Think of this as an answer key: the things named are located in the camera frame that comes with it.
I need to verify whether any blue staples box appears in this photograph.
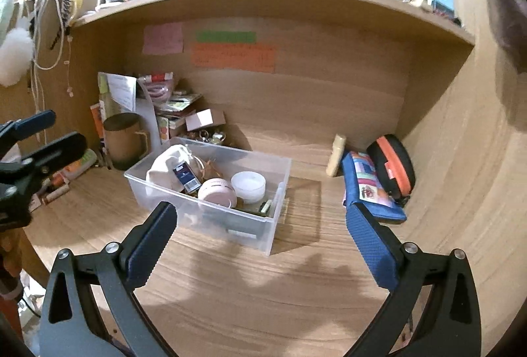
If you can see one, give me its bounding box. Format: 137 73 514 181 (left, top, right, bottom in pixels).
172 162 202 194

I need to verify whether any white orange lotion tube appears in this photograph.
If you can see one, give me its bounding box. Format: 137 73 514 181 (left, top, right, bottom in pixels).
61 149 98 181

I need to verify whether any orange booklet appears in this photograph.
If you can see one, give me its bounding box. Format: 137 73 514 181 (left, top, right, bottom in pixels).
90 103 104 141

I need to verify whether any red white lip balm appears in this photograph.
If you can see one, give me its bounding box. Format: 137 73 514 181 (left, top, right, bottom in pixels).
41 184 70 205

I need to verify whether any brown mug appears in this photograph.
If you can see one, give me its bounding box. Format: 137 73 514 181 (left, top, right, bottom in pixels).
103 112 151 170

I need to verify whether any white paper sheet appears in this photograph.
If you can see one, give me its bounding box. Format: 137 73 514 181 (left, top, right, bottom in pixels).
97 72 161 149

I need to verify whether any white fluffy pompom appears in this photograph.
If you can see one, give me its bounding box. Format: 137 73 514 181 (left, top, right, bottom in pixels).
0 28 34 87

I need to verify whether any fruit sticker sheet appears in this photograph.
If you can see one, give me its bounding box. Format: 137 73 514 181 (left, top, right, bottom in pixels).
156 116 170 143

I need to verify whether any pink white small box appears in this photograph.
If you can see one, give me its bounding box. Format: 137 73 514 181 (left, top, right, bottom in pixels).
185 109 226 132

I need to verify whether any pink sticky note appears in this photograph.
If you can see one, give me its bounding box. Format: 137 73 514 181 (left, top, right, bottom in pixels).
142 22 184 56

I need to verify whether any bowl of small trinkets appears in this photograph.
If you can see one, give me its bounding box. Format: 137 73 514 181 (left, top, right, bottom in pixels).
194 129 227 145

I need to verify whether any pink round compact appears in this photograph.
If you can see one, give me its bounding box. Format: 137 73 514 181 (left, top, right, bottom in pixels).
197 178 237 211

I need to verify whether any black orange zip case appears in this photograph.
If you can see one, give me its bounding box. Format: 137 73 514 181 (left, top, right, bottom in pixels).
366 134 416 208

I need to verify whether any clear plastic storage bin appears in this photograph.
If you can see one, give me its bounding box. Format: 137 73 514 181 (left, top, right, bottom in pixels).
124 137 292 255

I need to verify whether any white round container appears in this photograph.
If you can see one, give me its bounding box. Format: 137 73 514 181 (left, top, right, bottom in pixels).
231 170 266 204

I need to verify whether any orange sticky note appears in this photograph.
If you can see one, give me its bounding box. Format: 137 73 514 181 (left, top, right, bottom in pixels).
191 43 276 73

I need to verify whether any green sticky note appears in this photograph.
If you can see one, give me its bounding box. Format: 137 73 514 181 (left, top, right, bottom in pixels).
196 30 257 44

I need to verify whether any small cream lotion bottle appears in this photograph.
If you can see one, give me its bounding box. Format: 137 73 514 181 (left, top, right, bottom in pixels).
326 134 347 177

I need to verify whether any pink coiled cable bag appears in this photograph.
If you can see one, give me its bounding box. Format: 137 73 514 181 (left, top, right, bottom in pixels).
138 72 174 104

